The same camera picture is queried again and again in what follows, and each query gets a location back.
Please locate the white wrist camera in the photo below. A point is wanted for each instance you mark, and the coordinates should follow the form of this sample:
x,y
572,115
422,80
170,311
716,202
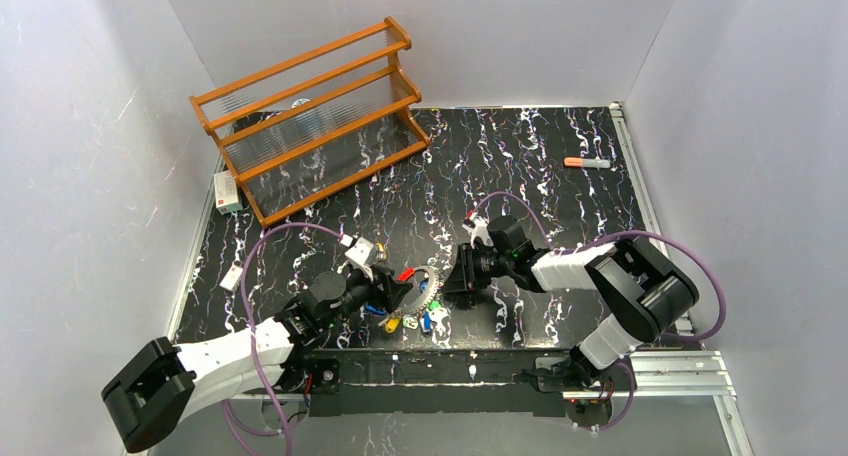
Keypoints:
x,y
477,228
359,252

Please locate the yellow tagged key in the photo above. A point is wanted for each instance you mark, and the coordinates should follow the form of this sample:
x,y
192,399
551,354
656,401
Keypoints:
x,y
381,252

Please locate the bunch of coloured keys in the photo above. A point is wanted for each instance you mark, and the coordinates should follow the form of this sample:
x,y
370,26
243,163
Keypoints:
x,y
426,320

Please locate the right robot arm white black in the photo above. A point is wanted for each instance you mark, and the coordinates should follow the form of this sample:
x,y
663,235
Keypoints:
x,y
645,292

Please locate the orange wooden shelf rack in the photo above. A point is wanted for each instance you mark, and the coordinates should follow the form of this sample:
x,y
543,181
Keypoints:
x,y
310,126

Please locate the aluminium frame rail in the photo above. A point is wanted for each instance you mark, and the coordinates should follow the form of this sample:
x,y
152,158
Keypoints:
x,y
483,381

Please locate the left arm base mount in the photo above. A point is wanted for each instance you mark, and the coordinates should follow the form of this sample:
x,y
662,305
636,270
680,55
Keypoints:
x,y
316,373

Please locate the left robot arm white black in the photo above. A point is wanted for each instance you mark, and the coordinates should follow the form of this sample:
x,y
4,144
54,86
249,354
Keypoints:
x,y
165,383

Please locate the small white card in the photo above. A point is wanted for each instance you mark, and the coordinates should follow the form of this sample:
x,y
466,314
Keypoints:
x,y
231,278

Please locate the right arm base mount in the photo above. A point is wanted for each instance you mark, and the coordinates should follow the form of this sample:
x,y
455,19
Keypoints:
x,y
606,397

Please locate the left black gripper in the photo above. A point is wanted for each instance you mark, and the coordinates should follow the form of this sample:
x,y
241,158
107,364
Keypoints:
x,y
385,287

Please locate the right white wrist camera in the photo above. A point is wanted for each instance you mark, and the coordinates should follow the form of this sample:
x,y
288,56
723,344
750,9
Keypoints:
x,y
477,228

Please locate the white red small box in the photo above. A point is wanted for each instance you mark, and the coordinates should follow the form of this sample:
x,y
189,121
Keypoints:
x,y
226,193

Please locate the orange white marker pen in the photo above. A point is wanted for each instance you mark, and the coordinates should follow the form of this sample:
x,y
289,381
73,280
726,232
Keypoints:
x,y
586,163

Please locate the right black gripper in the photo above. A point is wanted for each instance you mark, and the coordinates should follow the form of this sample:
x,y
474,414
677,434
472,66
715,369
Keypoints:
x,y
466,270

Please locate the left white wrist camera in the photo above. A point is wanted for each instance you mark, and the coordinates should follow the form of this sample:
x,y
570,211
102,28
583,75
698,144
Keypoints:
x,y
359,252

